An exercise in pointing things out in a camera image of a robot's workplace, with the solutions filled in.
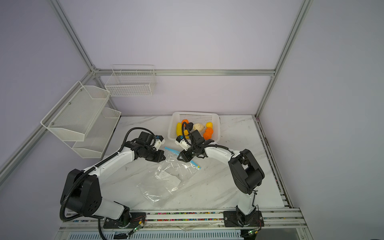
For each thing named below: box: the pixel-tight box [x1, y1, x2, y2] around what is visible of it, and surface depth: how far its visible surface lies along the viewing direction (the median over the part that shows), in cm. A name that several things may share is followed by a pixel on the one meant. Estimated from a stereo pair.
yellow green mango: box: [176, 122, 183, 137], surface depth 109 cm
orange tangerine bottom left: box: [205, 127, 214, 135], surface depth 108 cm
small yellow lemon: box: [205, 121, 214, 129], surface depth 113 cm
